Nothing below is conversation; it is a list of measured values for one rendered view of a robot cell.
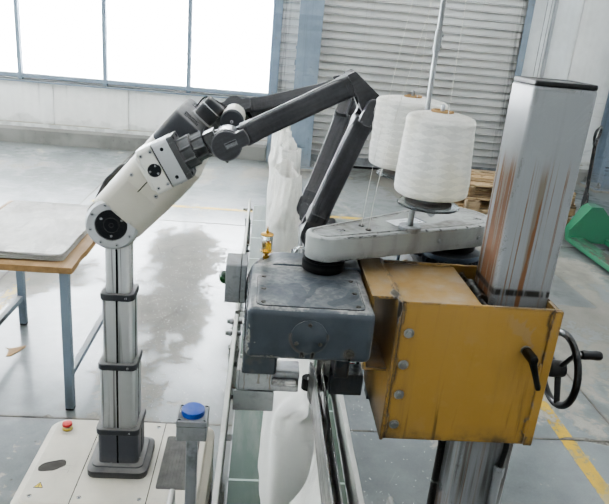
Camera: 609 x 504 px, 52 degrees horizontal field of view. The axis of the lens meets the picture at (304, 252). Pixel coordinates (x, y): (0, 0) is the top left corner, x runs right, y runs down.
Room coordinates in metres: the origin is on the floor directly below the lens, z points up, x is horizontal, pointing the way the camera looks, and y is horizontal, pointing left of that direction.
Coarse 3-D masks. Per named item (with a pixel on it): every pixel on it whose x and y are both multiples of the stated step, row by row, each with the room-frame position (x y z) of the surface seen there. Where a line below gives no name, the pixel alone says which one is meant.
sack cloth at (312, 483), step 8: (320, 400) 1.13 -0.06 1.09; (328, 448) 0.98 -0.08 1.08; (328, 456) 0.97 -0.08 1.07; (312, 464) 1.08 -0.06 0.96; (312, 472) 1.05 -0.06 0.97; (312, 480) 1.04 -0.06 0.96; (304, 488) 1.05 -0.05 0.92; (312, 488) 1.02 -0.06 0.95; (296, 496) 1.07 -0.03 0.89; (304, 496) 1.04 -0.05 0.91; (312, 496) 1.00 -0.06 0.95; (320, 496) 0.95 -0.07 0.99
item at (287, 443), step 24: (288, 360) 1.70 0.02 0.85; (312, 360) 1.39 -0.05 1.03; (288, 408) 1.46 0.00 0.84; (264, 432) 1.53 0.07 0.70; (288, 432) 1.43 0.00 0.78; (312, 432) 1.43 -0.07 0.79; (264, 456) 1.50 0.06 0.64; (288, 456) 1.42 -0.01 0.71; (312, 456) 1.42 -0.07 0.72; (264, 480) 1.48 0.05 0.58; (288, 480) 1.41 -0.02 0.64
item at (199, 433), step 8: (208, 408) 1.42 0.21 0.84; (208, 416) 1.40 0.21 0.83; (176, 424) 1.35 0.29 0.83; (184, 424) 1.35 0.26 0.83; (192, 424) 1.36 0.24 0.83; (200, 424) 1.36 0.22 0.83; (208, 424) 1.43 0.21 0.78; (176, 432) 1.35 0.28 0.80; (184, 432) 1.35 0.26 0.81; (192, 432) 1.36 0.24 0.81; (200, 432) 1.36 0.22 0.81; (184, 440) 1.35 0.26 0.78; (192, 440) 1.36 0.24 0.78; (200, 440) 1.36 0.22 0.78
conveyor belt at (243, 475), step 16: (240, 352) 2.56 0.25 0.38; (240, 416) 2.06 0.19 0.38; (256, 416) 2.07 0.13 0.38; (240, 432) 1.96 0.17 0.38; (256, 432) 1.97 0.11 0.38; (240, 448) 1.87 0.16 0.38; (256, 448) 1.88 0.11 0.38; (336, 448) 1.92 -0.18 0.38; (240, 464) 1.78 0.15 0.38; (256, 464) 1.79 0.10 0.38; (240, 480) 1.70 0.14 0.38; (256, 480) 1.71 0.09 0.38; (240, 496) 1.63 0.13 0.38; (256, 496) 1.63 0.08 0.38
